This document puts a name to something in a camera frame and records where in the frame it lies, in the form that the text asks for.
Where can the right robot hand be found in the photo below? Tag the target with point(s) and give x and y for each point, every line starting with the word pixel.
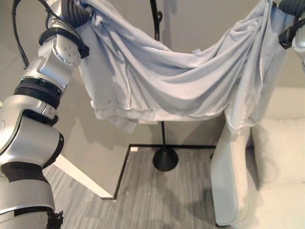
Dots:
pixel 290 6

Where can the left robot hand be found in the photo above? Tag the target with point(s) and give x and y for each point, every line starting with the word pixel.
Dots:
pixel 72 14

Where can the light blue zip hoodie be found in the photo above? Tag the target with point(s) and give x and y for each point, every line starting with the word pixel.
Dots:
pixel 166 78

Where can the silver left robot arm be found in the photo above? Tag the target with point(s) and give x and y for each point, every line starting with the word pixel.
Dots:
pixel 35 100

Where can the black metal clothes rack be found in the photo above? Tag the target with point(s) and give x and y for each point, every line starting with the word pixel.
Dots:
pixel 164 155

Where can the white sofa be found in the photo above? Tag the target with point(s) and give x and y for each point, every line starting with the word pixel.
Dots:
pixel 250 171

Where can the white fluffy cushion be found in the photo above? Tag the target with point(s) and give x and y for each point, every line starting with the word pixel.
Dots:
pixel 281 150

